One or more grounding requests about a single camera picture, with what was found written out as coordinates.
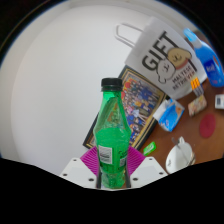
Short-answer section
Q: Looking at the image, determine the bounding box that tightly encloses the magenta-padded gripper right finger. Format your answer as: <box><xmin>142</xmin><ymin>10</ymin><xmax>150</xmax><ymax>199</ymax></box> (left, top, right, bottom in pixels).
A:
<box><xmin>124</xmin><ymin>145</ymin><xmax>169</xmax><ymax>189</ymax></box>

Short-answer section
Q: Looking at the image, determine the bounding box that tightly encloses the blue tissue pack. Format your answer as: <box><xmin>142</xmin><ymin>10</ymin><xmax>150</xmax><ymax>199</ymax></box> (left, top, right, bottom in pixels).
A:
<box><xmin>153</xmin><ymin>97</ymin><xmax>186</xmax><ymax>133</ymax></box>

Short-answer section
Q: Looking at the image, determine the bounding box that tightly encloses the white paper gift bag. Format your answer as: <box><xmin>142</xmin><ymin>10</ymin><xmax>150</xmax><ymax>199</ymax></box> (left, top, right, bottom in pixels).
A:
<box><xmin>115</xmin><ymin>16</ymin><xmax>208</xmax><ymax>101</ymax></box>

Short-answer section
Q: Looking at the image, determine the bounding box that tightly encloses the small green box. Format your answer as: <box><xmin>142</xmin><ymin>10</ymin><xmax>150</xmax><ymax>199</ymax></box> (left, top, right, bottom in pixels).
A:
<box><xmin>142</xmin><ymin>141</ymin><xmax>157</xmax><ymax>157</ymax></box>

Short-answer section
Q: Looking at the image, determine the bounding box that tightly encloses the blue detergent jug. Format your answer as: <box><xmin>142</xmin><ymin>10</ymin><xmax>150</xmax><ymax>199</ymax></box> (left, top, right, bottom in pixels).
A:
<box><xmin>183</xmin><ymin>27</ymin><xmax>224</xmax><ymax>89</ymax></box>

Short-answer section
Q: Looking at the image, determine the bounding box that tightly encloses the colourful puzzle cube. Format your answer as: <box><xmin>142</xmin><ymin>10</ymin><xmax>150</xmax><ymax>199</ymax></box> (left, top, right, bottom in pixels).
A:
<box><xmin>189</xmin><ymin>76</ymin><xmax>204</xmax><ymax>98</ymax></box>

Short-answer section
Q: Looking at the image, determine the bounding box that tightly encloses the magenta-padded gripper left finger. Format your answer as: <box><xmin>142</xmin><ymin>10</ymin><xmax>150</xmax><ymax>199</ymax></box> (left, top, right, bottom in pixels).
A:
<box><xmin>59</xmin><ymin>145</ymin><xmax>101</xmax><ymax>189</ymax></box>

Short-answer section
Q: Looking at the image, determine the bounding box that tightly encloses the flat round red coaster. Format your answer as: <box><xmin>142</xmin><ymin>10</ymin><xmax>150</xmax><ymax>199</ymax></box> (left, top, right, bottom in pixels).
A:
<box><xmin>199</xmin><ymin>113</ymin><xmax>217</xmax><ymax>139</ymax></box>

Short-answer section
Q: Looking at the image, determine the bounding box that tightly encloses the white paper cup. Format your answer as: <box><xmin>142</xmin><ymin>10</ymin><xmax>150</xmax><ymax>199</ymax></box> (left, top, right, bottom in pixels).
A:
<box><xmin>165</xmin><ymin>135</ymin><xmax>197</xmax><ymax>175</ymax></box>

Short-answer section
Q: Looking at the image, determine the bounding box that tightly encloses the small beige card box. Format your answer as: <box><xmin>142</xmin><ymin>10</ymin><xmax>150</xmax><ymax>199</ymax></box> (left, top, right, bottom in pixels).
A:
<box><xmin>187</xmin><ymin>94</ymin><xmax>208</xmax><ymax>117</ymax></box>

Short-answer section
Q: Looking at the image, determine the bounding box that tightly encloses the green plastic drink bottle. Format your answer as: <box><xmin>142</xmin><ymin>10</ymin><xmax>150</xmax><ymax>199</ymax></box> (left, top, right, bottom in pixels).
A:
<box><xmin>92</xmin><ymin>77</ymin><xmax>133</xmax><ymax>190</ymax></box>

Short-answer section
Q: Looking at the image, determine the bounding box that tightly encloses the framed group picture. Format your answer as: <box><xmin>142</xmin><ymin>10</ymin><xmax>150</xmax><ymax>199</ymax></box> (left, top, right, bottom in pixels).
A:
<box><xmin>82</xmin><ymin>64</ymin><xmax>168</xmax><ymax>151</ymax></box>

